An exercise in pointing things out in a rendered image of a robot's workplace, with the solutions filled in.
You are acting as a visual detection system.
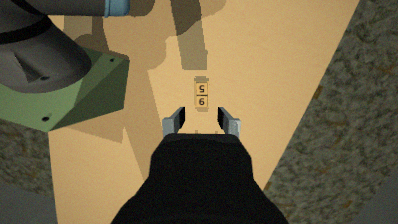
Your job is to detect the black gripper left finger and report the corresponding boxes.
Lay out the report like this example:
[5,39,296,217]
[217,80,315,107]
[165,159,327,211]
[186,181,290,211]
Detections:
[162,107,185,138]

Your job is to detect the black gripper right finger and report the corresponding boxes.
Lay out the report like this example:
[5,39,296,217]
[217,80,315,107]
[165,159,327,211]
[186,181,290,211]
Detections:
[217,107,241,139]

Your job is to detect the beige number cube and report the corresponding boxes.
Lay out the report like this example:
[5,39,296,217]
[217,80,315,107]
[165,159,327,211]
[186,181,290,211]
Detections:
[196,83,208,95]
[196,95,207,107]

